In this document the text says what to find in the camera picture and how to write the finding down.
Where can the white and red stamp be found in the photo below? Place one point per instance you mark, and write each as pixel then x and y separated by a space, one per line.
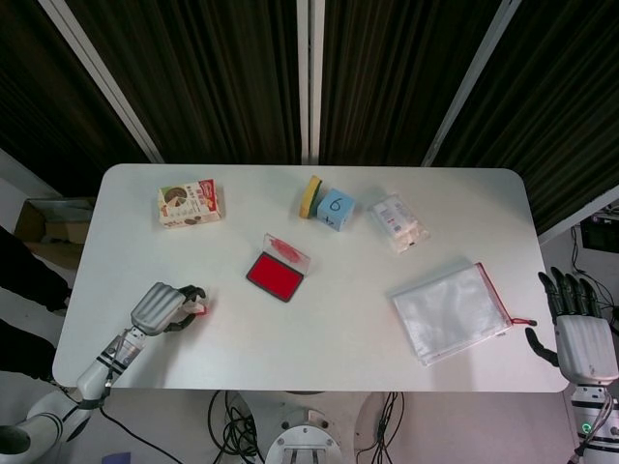
pixel 200 308

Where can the blue numbered foam cube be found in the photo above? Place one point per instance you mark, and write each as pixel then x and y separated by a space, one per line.
pixel 336 205

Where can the yellow green sponge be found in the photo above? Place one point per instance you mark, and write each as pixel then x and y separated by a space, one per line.
pixel 307 200

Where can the slanted white frame post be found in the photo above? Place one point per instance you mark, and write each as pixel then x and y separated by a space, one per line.
pixel 471 82
pixel 104 82

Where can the printed snack carton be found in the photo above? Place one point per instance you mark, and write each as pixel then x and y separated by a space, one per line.
pixel 191 205

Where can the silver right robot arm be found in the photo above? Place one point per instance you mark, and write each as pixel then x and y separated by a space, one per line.
pixel 597 420

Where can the open cardboard box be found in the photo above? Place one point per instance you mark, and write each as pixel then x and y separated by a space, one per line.
pixel 53 237

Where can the red ink pad clear lid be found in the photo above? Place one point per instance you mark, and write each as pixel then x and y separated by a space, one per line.
pixel 273 273

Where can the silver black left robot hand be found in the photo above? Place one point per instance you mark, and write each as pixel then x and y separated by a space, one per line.
pixel 155 309

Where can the clear packet of white pads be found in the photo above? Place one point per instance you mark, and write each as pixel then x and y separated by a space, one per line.
pixel 399 224

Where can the clear mesh zip pouch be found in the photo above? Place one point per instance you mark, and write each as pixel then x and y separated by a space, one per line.
pixel 450 309

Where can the dark pleated curtain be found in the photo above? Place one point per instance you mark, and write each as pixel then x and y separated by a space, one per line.
pixel 217 72

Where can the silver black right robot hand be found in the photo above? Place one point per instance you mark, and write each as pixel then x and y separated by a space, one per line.
pixel 582 343

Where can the black electronic device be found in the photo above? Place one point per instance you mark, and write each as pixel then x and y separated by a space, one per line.
pixel 599 234

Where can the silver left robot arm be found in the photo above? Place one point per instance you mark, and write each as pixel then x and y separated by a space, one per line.
pixel 97 374

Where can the upright white frame post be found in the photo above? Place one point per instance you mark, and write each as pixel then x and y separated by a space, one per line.
pixel 311 77

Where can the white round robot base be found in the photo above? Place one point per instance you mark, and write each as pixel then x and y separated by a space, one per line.
pixel 304 437

